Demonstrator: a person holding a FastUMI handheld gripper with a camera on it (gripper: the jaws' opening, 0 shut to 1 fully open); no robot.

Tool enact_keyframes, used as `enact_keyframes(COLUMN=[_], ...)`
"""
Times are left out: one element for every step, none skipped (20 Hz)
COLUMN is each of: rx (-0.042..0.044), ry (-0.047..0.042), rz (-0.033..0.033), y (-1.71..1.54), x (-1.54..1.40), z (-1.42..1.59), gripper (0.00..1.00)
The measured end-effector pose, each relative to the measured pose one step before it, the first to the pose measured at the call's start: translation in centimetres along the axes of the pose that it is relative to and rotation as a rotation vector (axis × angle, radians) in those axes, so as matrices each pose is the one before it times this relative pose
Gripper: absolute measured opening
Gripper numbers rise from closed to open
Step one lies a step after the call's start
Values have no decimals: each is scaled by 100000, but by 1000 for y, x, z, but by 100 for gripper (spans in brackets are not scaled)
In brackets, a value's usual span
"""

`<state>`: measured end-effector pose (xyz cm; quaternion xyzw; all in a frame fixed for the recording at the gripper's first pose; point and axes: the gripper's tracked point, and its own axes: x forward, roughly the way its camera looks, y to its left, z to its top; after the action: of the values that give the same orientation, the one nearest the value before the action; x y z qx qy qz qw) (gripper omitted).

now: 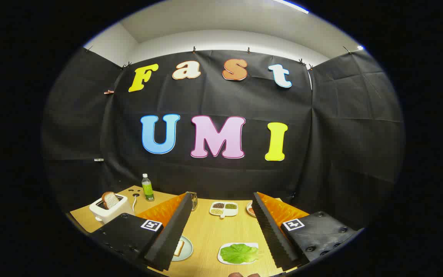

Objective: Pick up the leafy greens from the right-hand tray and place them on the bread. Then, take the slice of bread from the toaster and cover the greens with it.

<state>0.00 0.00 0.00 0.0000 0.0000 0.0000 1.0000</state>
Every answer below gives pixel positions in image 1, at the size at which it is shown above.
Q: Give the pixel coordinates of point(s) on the white rectangular plate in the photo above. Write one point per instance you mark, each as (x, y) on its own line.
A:
(224, 245)

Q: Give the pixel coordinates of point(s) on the metal utensil holder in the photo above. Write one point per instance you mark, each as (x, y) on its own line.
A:
(194, 202)

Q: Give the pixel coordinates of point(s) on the green mung beans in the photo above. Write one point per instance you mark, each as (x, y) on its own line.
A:
(231, 206)

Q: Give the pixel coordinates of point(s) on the toasted bread slice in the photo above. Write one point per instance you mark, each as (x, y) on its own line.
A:
(110, 200)

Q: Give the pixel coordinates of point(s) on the green drink bottle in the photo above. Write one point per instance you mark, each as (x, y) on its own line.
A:
(148, 190)

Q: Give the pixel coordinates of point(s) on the round white plate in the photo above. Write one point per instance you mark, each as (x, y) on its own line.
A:
(248, 206)

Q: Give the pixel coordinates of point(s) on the white toaster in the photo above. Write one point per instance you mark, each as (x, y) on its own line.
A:
(114, 213)

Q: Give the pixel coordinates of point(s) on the white bread slice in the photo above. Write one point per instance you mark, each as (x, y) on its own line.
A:
(178, 248)

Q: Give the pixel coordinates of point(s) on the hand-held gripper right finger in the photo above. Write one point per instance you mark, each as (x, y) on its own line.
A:
(271, 234)

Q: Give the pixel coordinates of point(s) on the green lettuce leaf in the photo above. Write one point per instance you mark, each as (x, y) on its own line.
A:
(238, 254)

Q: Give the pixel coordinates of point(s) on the dark red beans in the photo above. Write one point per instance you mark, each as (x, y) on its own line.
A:
(218, 205)

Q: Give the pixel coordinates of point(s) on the white divided dish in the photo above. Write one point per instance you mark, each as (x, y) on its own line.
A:
(225, 211)

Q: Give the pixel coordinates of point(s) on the black backdrop cloth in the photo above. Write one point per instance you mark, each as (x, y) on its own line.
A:
(244, 100)

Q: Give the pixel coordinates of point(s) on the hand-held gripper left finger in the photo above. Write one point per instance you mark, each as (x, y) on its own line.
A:
(169, 238)

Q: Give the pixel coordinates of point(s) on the pale green round plate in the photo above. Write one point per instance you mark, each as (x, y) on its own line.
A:
(187, 248)

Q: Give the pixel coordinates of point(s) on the yellow soybeans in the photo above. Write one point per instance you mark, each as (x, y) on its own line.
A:
(217, 211)

